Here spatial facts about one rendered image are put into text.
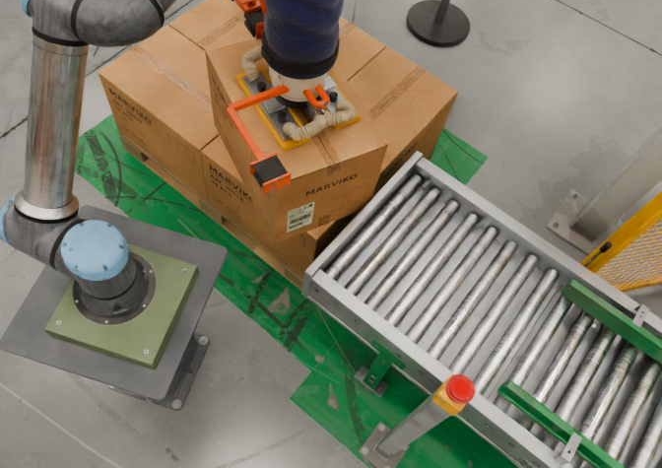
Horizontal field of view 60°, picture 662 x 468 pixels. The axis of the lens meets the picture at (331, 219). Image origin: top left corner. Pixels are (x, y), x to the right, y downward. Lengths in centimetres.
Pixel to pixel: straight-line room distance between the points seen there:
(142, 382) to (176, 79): 133
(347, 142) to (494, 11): 234
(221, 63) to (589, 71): 250
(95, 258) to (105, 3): 61
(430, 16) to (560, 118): 101
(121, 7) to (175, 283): 81
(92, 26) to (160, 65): 133
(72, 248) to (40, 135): 28
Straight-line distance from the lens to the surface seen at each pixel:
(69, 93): 143
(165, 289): 174
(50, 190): 155
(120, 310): 172
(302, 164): 177
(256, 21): 197
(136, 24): 130
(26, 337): 186
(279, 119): 183
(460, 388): 146
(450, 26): 376
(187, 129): 238
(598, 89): 382
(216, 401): 246
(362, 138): 186
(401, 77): 263
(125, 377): 174
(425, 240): 216
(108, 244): 153
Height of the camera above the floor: 240
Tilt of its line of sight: 60 degrees down
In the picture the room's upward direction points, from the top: 11 degrees clockwise
